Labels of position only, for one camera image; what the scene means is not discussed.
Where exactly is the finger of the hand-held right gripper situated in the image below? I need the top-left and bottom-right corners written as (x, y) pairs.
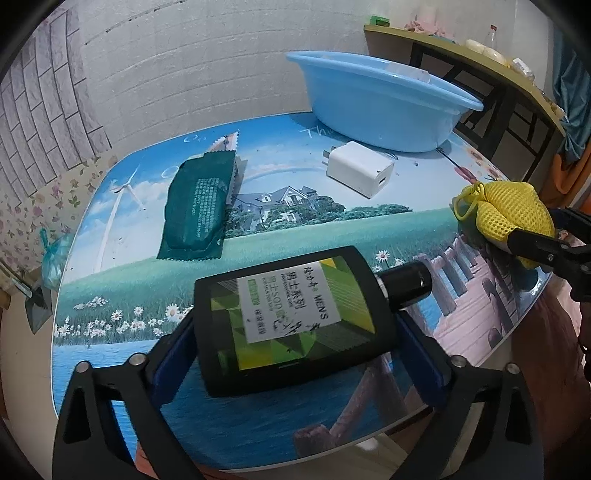
top-left (549, 208), bottom-right (591, 232)
top-left (505, 227), bottom-right (591, 301)

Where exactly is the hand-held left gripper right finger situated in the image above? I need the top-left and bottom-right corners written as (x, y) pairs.
top-left (392, 314), bottom-right (548, 480)

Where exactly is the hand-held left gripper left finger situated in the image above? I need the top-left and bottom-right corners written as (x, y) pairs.
top-left (53, 316), bottom-right (208, 480)

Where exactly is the yellow mesh sponge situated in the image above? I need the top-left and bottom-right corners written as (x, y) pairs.
top-left (451, 181), bottom-right (556, 269)

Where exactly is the black bottle green label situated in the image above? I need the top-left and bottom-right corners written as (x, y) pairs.
top-left (193, 246), bottom-right (434, 398)

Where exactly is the translucent plastic container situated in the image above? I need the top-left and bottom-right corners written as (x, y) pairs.
top-left (388, 65), bottom-right (432, 84)

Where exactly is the blue plastic basin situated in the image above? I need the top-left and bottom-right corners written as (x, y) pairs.
top-left (285, 51), bottom-right (485, 153)

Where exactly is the landscape printed desktop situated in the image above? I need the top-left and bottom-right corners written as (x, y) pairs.
top-left (48, 111), bottom-right (555, 474)

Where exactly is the orange cloth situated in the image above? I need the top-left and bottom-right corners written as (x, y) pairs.
top-left (551, 152), bottom-right (591, 195)

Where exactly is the blue curtain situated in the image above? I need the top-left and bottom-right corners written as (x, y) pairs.
top-left (551, 28), bottom-right (591, 158)

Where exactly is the grey dustpan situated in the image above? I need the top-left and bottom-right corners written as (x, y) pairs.
top-left (9, 272), bottom-right (54, 333)

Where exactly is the person's brown clothing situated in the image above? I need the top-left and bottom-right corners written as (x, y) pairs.
top-left (203, 272), bottom-right (591, 480)

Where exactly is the dark green packet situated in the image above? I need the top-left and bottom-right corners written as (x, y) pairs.
top-left (156, 129), bottom-right (247, 261)

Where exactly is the teal plastic bag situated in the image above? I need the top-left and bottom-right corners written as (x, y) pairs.
top-left (39, 228), bottom-right (72, 289)

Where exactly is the clear jar white lid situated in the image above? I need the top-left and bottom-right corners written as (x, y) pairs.
top-left (510, 58), bottom-right (536, 81)

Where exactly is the white charger plug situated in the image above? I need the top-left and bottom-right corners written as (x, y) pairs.
top-left (321, 141), bottom-right (395, 199)

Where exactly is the wooden side table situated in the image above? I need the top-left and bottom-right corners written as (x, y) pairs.
top-left (364, 23), bottom-right (568, 185)

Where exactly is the pink cloth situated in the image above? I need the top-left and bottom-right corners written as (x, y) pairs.
top-left (404, 16), bottom-right (455, 42)

